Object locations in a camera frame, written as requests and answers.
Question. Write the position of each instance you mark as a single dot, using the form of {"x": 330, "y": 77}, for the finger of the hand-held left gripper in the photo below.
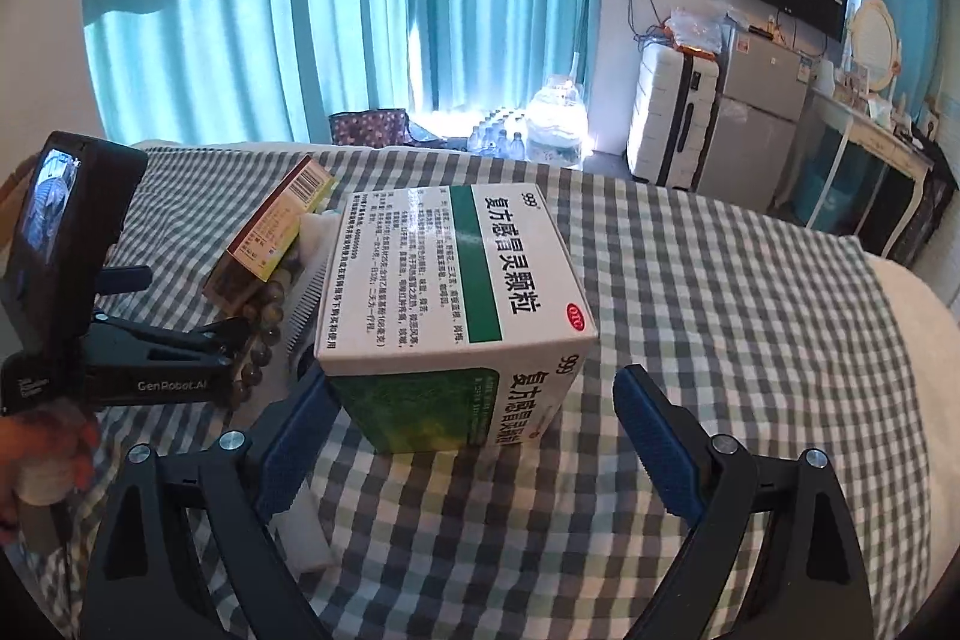
{"x": 172, "y": 344}
{"x": 127, "y": 280}

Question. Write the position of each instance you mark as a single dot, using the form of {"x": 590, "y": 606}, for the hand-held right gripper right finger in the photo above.
{"x": 660, "y": 437}

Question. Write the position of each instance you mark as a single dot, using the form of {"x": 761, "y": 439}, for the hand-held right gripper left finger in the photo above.
{"x": 296, "y": 445}

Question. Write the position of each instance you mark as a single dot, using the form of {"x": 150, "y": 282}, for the white green medicine box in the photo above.
{"x": 450, "y": 280}

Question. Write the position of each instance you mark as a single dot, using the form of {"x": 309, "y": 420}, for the person's left hand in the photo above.
{"x": 37, "y": 445}

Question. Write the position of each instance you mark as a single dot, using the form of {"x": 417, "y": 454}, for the checked bed sheet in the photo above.
{"x": 675, "y": 310}

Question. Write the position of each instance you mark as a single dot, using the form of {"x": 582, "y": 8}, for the yellow brown small box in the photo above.
{"x": 277, "y": 220}

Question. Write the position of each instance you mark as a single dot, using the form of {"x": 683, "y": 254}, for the white plastic comb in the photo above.
{"x": 316, "y": 231}

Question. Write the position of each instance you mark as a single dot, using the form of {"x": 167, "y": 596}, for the white blanket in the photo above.
{"x": 919, "y": 347}

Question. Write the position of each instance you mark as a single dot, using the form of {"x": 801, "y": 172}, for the dark floral bag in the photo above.
{"x": 371, "y": 129}

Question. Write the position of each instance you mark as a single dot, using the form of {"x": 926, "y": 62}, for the white black suitcase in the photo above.
{"x": 667, "y": 115}

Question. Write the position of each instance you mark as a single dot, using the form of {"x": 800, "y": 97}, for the grey fridge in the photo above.
{"x": 757, "y": 123}

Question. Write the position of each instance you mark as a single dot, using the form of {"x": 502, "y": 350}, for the white dressing table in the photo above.
{"x": 862, "y": 175}

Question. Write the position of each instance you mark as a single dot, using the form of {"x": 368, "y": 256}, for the large clear plastic bag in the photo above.
{"x": 559, "y": 119}

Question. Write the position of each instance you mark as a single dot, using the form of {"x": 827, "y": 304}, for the pack of water bottles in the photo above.
{"x": 499, "y": 134}

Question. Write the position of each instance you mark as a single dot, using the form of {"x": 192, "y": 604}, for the white framed mirror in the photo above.
{"x": 874, "y": 44}

